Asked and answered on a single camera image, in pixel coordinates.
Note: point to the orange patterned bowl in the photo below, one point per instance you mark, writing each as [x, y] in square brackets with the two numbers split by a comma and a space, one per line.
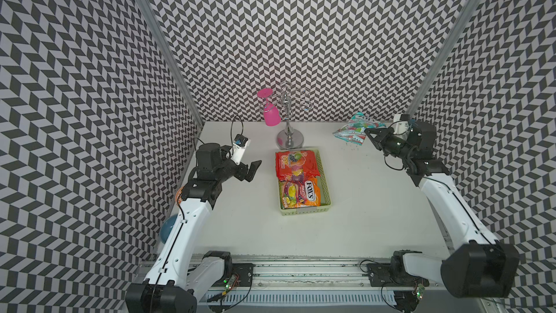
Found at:
[178, 197]

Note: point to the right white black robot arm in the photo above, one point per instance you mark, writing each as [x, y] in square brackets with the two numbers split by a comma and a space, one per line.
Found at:
[480, 265]

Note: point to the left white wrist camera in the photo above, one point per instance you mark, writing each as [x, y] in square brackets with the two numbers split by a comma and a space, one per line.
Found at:
[240, 144]

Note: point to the aluminium front rail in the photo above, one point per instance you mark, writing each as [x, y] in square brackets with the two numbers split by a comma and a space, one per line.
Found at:
[288, 272]

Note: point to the red candy bag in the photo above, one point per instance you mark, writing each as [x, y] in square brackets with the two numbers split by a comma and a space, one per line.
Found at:
[296, 165]

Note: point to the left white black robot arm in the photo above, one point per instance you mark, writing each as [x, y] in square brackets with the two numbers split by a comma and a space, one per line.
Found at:
[171, 285]

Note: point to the green Fox's candy bag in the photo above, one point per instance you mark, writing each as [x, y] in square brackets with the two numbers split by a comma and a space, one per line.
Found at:
[354, 130]

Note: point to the blue plate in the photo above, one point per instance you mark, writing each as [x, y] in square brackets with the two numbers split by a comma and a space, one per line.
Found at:
[167, 227]

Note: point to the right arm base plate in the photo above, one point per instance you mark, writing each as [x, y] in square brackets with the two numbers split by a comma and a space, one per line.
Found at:
[389, 275]

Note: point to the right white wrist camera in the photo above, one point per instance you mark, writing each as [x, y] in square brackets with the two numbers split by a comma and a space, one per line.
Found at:
[401, 125]

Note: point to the orange yellow Fox's candy bag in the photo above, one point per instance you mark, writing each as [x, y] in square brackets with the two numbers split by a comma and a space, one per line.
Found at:
[300, 194]

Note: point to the light green plastic basket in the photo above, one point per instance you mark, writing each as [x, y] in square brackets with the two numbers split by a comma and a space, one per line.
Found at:
[326, 201]

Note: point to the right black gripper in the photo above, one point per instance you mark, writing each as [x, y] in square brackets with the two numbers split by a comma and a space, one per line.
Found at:
[382, 134]

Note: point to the silver metal glass rack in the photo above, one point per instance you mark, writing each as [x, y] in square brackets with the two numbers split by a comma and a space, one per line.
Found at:
[289, 138]

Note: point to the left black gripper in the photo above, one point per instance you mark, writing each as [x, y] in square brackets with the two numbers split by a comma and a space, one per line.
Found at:
[241, 174]

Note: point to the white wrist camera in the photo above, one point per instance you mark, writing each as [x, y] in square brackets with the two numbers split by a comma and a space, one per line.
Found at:
[240, 144]
[401, 125]

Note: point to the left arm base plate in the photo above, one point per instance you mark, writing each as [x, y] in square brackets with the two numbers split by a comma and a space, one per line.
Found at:
[241, 275]

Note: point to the pink plastic wine glass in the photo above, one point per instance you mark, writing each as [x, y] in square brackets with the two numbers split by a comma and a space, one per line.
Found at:
[270, 111]

